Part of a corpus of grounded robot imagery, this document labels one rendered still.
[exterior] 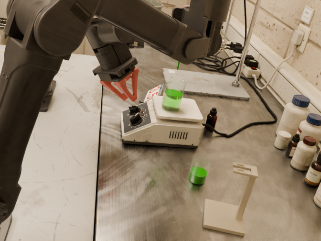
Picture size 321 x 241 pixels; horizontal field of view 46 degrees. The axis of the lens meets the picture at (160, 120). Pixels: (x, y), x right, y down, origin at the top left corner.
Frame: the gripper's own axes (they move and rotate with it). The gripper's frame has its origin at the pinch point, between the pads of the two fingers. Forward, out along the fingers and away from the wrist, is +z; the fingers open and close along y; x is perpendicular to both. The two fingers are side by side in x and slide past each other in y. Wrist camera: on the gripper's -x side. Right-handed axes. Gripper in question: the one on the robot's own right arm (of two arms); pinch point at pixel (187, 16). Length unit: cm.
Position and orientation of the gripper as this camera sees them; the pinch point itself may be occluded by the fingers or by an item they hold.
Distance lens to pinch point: 89.2
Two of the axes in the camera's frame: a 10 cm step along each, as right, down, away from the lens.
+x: -1.6, 8.7, 4.7
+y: -9.8, -0.8, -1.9
